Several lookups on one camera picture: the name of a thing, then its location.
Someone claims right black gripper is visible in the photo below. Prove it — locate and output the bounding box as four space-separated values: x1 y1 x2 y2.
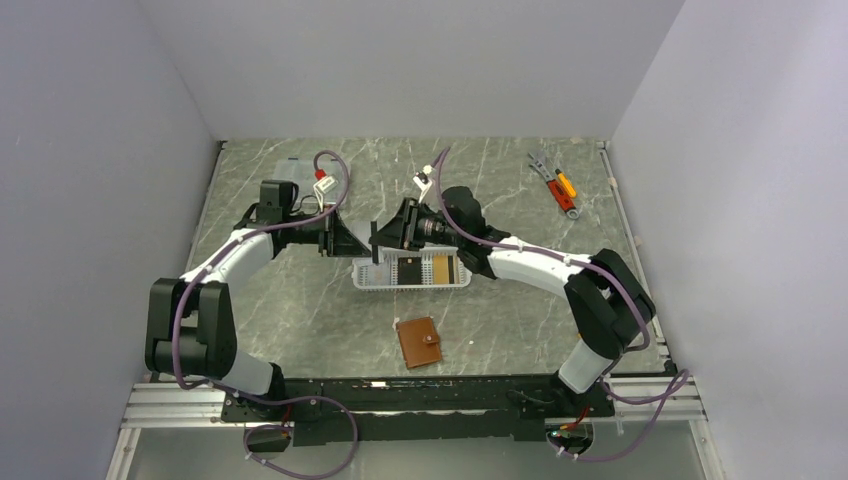
368 199 464 253

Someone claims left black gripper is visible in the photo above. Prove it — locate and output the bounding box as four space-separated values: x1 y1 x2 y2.
284 205 371 258

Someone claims white plastic basket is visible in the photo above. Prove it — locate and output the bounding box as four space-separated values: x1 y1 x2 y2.
351 246 472 292

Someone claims gold credit card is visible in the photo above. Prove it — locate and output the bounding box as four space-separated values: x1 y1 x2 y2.
431 254 458 285

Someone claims white striped card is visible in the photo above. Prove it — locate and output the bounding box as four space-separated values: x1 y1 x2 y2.
365 263 395 288

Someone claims brown leather card holder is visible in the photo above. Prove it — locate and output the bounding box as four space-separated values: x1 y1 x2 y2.
395 317 443 369

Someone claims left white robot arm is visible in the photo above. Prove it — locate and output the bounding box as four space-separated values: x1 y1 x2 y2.
144 180 371 420

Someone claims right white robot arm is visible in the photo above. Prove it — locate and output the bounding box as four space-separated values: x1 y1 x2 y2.
369 186 656 415

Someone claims clear plastic organizer box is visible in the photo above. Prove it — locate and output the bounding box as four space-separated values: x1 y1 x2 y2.
270 156 345 203

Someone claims red adjustable wrench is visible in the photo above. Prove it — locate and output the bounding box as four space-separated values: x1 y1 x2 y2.
546 180 579 220

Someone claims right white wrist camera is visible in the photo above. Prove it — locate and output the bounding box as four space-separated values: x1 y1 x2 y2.
413 165 435 204

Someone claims yellow handled screwdriver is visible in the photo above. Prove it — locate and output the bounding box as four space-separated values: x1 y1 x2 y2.
555 168 577 199

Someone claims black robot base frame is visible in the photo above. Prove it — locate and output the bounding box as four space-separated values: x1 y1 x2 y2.
220 374 615 446

